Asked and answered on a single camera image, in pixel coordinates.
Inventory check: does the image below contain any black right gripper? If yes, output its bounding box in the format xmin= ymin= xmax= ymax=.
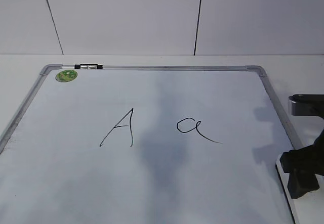
xmin=279 ymin=131 xmax=323 ymax=199

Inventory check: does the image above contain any white eraser with black felt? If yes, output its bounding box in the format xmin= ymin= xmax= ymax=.
xmin=275 ymin=154 xmax=300 ymax=224

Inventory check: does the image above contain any round green sticker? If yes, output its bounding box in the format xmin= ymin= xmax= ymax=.
xmin=55 ymin=70 xmax=77 ymax=82

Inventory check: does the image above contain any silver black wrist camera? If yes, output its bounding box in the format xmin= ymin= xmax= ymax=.
xmin=289 ymin=94 xmax=323 ymax=119

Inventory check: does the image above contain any white board with grey frame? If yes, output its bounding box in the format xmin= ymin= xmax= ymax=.
xmin=1 ymin=65 xmax=293 ymax=223

